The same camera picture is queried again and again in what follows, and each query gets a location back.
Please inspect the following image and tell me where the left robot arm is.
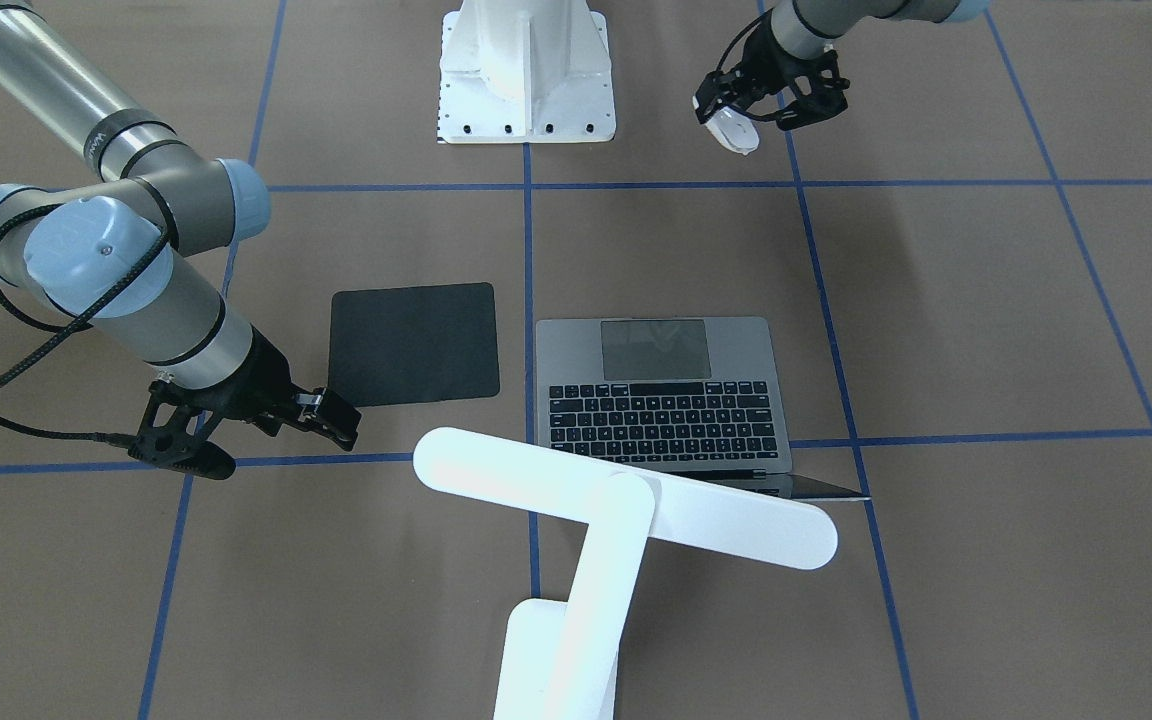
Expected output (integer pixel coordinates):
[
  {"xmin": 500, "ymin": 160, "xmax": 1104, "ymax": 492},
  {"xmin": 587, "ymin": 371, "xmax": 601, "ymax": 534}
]
[{"xmin": 692, "ymin": 1, "xmax": 990, "ymax": 154}]

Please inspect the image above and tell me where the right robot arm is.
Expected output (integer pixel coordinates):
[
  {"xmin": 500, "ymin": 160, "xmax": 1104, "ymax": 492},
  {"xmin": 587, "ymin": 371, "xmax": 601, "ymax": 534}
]
[{"xmin": 0, "ymin": 1, "xmax": 361, "ymax": 480}]

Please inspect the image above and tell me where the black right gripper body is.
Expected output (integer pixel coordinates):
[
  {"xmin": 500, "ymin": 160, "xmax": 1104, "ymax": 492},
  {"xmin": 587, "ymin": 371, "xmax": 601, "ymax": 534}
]
[{"xmin": 128, "ymin": 331, "xmax": 323, "ymax": 480}]

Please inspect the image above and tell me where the white wireless mouse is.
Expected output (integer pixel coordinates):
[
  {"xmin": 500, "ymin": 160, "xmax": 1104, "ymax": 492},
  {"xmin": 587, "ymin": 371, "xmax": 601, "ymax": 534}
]
[{"xmin": 704, "ymin": 108, "xmax": 760, "ymax": 156}]

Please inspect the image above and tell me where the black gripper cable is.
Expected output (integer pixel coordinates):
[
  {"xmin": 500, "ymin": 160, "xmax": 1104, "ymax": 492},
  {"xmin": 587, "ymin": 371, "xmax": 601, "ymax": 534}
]
[{"xmin": 0, "ymin": 200, "xmax": 177, "ymax": 446}]

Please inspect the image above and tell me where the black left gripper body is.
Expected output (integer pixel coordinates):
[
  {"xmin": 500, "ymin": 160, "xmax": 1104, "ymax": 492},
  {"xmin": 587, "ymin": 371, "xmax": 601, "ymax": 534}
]
[{"xmin": 692, "ymin": 15, "xmax": 850, "ymax": 131}]

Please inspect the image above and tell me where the white desk lamp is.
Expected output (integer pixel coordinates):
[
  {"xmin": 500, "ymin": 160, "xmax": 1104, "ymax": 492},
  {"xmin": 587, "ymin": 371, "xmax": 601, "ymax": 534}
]
[{"xmin": 414, "ymin": 427, "xmax": 838, "ymax": 719}]

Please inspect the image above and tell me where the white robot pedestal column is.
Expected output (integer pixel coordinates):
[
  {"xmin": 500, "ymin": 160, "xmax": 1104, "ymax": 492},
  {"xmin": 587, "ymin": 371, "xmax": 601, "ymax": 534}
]
[{"xmin": 435, "ymin": 1, "xmax": 617, "ymax": 145}]

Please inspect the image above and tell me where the grey laptop computer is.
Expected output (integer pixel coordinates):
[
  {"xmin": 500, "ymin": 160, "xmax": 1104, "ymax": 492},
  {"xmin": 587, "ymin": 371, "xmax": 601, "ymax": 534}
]
[{"xmin": 535, "ymin": 316, "xmax": 864, "ymax": 502}]

